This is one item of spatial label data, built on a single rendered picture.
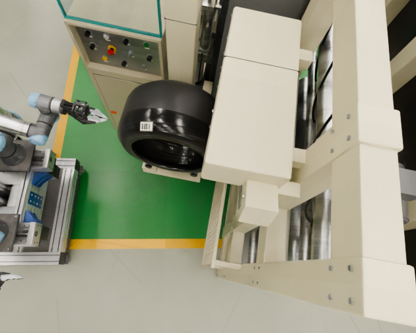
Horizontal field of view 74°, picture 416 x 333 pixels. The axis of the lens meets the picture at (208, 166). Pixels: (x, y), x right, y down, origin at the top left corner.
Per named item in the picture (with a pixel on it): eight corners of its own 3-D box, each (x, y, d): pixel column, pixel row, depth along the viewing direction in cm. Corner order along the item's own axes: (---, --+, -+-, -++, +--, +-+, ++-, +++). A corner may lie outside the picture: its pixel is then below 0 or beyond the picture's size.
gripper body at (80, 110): (83, 115, 132) (57, 108, 130) (87, 123, 140) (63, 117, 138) (88, 101, 134) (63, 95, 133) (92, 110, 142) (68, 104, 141)
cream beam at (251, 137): (226, 37, 111) (232, 4, 97) (287, 50, 112) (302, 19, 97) (198, 178, 89) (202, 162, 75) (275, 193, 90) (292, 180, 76)
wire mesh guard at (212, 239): (219, 158, 237) (234, 117, 172) (221, 158, 237) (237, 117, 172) (201, 267, 205) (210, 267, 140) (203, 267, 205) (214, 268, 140)
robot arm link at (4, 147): (-9, 155, 167) (-25, 147, 155) (0, 136, 172) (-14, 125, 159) (10, 159, 168) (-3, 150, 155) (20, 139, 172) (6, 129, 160)
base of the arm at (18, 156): (-1, 165, 176) (-11, 159, 166) (4, 143, 181) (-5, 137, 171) (24, 166, 177) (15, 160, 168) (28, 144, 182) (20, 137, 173)
